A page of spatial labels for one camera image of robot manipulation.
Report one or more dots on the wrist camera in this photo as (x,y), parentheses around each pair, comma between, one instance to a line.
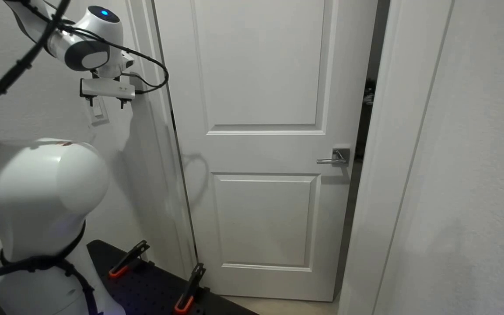
(105,89)

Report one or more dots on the black and orange clamp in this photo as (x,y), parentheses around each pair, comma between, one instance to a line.
(190,288)
(128,260)

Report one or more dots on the white panel door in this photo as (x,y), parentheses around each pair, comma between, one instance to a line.
(260,87)

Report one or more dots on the white light switch plate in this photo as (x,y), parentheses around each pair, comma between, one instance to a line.
(99,114)

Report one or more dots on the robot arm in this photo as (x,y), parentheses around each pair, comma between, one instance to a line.
(37,192)

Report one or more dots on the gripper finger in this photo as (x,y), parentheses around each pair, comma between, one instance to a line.
(123,103)
(89,100)

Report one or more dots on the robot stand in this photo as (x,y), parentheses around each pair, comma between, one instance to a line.
(151,288)

